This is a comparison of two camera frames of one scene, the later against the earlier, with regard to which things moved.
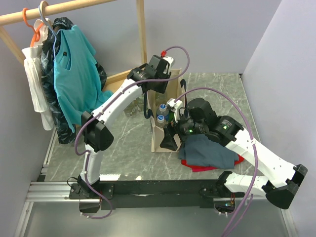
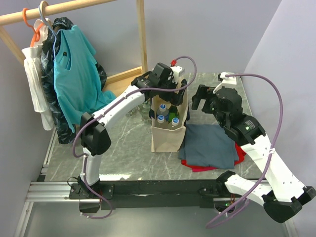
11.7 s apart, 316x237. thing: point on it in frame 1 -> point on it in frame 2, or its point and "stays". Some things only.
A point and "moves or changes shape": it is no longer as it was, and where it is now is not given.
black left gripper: (162, 89) -> (173, 98)
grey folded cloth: (198, 150) stays
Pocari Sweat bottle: (163, 110) stays
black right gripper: (168, 139) -> (201, 93)
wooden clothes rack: (111, 83) stays
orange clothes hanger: (37, 36) stays
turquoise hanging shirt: (77, 83) stays
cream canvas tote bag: (176, 88) moves or changes shape
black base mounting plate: (149, 194) stays
